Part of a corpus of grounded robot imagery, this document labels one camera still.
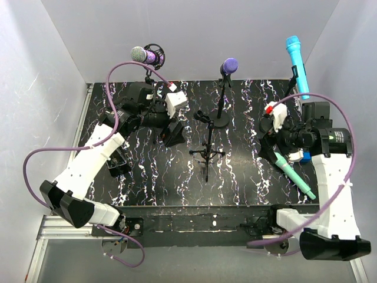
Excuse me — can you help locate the black round base stand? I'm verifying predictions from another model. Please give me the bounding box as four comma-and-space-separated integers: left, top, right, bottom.
210, 74, 233, 129
259, 66, 298, 133

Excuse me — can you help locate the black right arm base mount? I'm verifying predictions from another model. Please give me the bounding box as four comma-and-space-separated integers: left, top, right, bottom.
246, 216, 286, 236

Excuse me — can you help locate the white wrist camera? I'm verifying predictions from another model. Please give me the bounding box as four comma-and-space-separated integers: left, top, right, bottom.
165, 91, 189, 119
264, 101, 287, 133

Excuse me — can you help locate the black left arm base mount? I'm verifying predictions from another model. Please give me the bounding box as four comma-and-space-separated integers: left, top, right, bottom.
91, 217, 144, 237

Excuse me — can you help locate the black right round base stand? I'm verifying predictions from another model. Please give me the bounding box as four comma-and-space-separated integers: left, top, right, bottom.
259, 66, 298, 133

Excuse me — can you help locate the mint green microphone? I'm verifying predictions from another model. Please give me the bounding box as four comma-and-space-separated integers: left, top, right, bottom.
274, 152, 316, 200

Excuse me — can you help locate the purple foam head microphone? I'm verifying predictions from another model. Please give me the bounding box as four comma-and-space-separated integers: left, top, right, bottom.
220, 58, 239, 75

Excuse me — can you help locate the bright blue microphone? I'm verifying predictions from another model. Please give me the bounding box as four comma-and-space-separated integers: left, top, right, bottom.
286, 35, 310, 100

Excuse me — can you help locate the small blue block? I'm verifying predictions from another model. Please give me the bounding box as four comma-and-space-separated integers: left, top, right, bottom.
300, 151, 312, 163

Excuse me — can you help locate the aluminium frame rail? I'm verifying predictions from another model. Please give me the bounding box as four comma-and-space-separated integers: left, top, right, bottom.
24, 84, 102, 282

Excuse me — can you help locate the purple glitter silver mesh microphone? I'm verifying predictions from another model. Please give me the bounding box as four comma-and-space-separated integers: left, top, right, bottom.
130, 47, 160, 65

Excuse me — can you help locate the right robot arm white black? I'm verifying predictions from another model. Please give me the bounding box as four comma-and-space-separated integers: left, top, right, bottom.
259, 102, 371, 261

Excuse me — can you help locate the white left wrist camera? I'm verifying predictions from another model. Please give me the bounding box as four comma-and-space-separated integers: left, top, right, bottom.
165, 91, 189, 119

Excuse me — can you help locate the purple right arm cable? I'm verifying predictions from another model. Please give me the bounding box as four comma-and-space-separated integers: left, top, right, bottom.
246, 93, 356, 256

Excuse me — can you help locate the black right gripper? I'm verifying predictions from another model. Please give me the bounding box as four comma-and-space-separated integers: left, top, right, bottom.
257, 113, 309, 163

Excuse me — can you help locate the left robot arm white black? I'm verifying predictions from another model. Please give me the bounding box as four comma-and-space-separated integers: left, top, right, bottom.
39, 83, 188, 236

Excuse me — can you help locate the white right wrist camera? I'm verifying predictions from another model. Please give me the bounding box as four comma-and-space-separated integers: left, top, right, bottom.
264, 101, 287, 133

